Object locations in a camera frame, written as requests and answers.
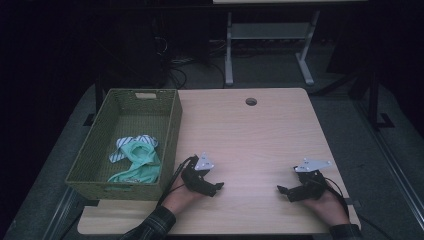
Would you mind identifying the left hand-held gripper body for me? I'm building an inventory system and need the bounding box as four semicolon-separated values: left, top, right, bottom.
180;152;216;196

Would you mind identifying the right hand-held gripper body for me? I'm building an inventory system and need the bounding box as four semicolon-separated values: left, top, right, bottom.
293;157;333;202

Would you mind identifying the mint green shirt striped collar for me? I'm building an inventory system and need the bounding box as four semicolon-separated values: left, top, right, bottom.
108;134;162;184

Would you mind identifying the green woven basket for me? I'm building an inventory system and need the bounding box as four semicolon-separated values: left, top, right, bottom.
64;88;184;202

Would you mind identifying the person's left hand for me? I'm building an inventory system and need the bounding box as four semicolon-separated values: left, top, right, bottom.
162;173;205;216

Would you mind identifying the person's right hand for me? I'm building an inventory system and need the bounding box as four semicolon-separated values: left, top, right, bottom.
301;189;351;226

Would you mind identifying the black metal stand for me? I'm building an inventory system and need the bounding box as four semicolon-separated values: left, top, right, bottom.
348;64;396;130

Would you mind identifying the left hand-held gripper cable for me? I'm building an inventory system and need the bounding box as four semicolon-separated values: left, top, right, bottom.
157;155;199;207

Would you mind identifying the bundle of floor cables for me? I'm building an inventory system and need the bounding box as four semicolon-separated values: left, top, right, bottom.
151;34;228;90

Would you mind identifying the white metal table frame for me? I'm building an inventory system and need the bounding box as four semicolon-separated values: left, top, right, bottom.
224;10;322;87

